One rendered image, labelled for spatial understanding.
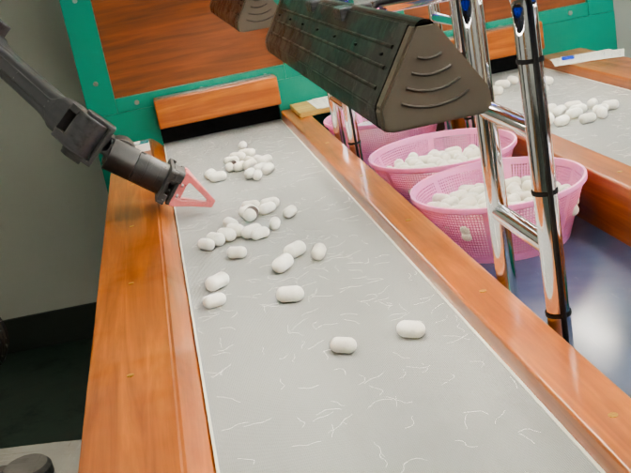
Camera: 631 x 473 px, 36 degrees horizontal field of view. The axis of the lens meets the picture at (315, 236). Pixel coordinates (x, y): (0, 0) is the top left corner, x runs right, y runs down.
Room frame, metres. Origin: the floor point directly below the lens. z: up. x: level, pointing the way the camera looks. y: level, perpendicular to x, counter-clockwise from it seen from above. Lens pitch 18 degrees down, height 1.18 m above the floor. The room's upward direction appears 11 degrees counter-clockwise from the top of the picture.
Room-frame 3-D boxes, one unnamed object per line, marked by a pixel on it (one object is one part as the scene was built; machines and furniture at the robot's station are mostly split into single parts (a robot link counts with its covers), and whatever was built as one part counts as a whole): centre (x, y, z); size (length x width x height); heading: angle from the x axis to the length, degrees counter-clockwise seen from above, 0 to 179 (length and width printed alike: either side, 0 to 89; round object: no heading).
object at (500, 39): (2.45, -0.50, 0.83); 0.30 x 0.06 x 0.07; 97
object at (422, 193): (1.42, -0.29, 0.72); 0.27 x 0.27 x 0.10
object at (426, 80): (0.97, -0.06, 1.08); 0.62 x 0.08 x 0.07; 7
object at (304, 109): (2.35, -0.17, 0.77); 0.33 x 0.15 x 0.01; 97
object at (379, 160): (1.70, -0.25, 0.72); 0.27 x 0.27 x 0.10
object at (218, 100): (2.36, 0.17, 0.83); 0.30 x 0.06 x 0.07; 97
